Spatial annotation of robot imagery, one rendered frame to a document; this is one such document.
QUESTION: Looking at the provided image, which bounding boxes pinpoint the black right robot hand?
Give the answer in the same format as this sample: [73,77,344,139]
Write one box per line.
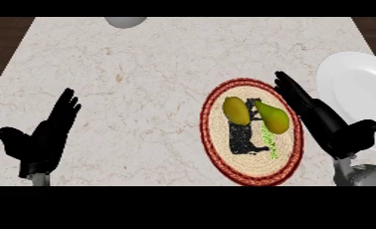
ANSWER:
[273,71,376,161]

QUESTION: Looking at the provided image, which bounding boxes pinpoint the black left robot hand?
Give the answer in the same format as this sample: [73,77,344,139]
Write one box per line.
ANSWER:
[0,88,84,179]

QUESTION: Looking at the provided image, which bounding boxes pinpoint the white plate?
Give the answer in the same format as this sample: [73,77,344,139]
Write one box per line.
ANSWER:
[316,51,376,125]

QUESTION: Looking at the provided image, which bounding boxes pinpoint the round woven red-rimmed placemat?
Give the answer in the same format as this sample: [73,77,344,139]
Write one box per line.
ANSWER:
[198,78,306,187]

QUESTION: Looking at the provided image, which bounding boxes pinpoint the yellow-green pear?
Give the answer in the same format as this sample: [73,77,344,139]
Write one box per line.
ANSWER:
[252,100,291,135]

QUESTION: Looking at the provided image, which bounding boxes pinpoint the grey round object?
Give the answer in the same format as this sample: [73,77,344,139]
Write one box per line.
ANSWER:
[104,17,149,30]

